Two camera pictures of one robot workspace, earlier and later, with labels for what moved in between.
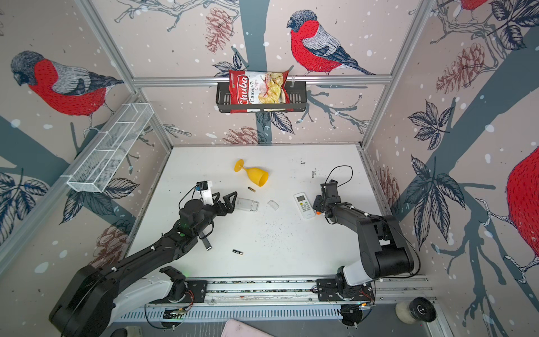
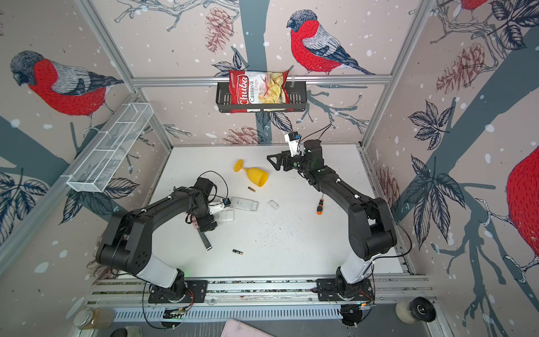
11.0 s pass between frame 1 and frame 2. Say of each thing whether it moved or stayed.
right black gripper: moved
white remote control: moved
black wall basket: stayed
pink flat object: stayed
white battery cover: stayed
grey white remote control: stayed
